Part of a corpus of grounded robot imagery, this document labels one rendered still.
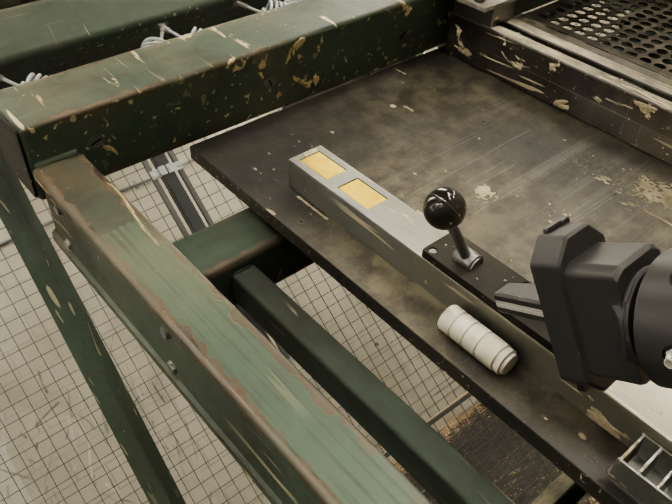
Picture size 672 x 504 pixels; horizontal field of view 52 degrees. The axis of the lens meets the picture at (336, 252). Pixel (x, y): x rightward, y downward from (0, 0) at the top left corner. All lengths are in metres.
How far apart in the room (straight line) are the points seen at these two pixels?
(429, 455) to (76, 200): 0.45
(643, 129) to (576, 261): 0.56
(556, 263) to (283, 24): 0.64
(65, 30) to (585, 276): 1.09
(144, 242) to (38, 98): 0.25
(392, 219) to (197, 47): 0.37
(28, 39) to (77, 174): 0.55
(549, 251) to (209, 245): 0.46
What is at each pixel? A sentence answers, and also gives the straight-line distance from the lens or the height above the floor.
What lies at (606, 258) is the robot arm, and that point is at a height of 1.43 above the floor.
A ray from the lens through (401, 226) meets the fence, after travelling 0.75.
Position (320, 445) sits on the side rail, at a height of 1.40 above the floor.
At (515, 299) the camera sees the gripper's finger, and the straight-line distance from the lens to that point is 0.54.
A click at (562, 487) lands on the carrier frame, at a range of 1.90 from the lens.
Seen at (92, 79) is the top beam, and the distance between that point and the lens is 0.91.
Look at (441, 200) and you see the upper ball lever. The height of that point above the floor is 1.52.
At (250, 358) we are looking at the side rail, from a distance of 0.60.
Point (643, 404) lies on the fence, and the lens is 0.65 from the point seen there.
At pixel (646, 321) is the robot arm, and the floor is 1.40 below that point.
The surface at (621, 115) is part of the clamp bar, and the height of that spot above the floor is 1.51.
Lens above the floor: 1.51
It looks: 2 degrees up
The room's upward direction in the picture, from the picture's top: 30 degrees counter-clockwise
